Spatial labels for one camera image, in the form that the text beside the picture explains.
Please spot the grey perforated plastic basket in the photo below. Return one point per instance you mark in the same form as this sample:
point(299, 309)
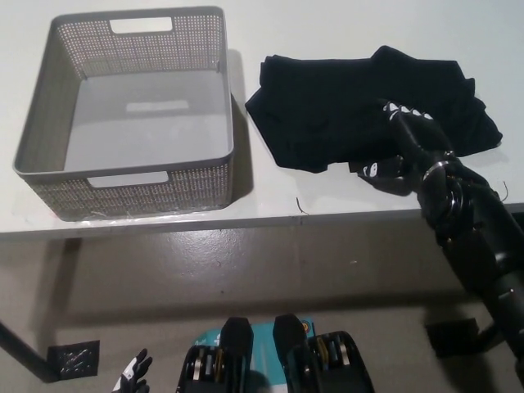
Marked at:
point(45, 123)

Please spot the robot black body block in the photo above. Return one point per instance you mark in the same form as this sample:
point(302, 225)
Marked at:
point(327, 364)
point(233, 360)

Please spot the robot right black body block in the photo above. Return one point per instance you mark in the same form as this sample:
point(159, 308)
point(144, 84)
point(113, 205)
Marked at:
point(327, 364)

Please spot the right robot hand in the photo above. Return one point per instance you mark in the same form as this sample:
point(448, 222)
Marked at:
point(417, 135)

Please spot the black t-shirt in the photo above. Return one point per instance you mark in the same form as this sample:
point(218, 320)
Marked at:
point(327, 106)

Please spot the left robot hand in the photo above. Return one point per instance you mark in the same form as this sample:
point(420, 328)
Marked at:
point(133, 372)

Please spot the robot left black body block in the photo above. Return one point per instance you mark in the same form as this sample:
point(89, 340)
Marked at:
point(233, 360)

